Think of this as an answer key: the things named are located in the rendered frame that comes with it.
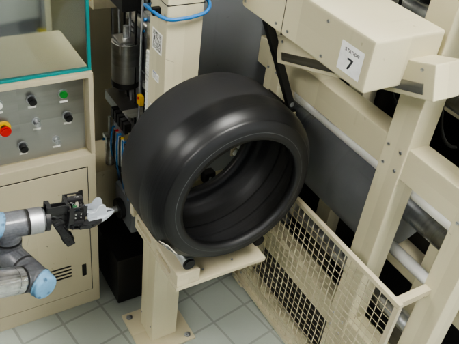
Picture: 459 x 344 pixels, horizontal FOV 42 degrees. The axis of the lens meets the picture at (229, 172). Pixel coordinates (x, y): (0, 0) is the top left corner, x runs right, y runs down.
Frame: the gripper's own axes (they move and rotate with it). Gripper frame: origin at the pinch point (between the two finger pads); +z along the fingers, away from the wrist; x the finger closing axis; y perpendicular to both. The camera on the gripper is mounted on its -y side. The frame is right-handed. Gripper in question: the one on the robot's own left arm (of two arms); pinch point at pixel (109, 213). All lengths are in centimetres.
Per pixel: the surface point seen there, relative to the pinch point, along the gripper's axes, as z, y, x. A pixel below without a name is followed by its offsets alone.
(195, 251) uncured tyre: 25.9, -11.7, -12.4
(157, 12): 22, 51, 31
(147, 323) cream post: 43, -103, 33
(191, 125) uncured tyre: 19.0, 32.3, -5.3
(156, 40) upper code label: 26, 40, 35
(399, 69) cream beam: 60, 62, -34
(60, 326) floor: 9, -114, 55
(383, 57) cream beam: 53, 66, -34
